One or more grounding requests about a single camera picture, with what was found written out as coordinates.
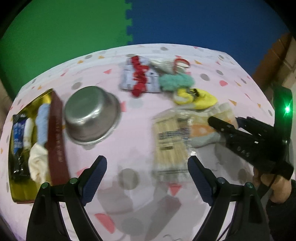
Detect orange yellow dotted towel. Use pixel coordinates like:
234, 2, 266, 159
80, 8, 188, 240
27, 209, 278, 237
188, 102, 238, 148

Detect cream white cloth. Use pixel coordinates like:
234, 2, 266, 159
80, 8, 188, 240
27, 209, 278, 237
28, 143, 50, 184

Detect blue black snack packet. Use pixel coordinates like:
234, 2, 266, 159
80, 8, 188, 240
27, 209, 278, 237
12, 114, 30, 182

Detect light blue small towel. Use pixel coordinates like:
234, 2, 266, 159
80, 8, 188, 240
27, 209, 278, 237
35, 103, 50, 146

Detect teal fluffy pompom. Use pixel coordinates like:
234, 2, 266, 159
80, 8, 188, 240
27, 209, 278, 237
159, 73, 195, 91

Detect right hand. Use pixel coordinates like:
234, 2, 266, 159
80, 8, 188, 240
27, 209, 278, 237
253, 167, 292, 203

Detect brown cardboard box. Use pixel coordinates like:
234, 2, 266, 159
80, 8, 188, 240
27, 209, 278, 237
252, 33, 295, 92

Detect clear bag wooden sticks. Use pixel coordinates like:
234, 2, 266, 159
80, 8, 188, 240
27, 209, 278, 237
152, 108, 192, 183

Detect stainless steel bowl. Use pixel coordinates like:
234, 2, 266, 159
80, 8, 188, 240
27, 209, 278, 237
64, 86, 121, 146

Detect gold rectangular tin box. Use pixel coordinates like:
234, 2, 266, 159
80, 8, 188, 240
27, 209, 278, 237
8, 89, 70, 203

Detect pink patterned tablecloth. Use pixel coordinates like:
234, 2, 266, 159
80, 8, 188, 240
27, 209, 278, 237
1, 44, 274, 240

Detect white knit red-trimmed glove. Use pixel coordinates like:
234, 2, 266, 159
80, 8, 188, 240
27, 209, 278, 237
149, 58, 190, 75

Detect red white fabric pouch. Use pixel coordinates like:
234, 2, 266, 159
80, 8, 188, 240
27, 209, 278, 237
119, 55, 161, 98

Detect blue foam wall mat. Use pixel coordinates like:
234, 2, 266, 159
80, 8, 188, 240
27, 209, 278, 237
125, 1, 289, 74

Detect green foam wall mat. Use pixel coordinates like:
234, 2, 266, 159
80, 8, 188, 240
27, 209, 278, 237
1, 1, 132, 98

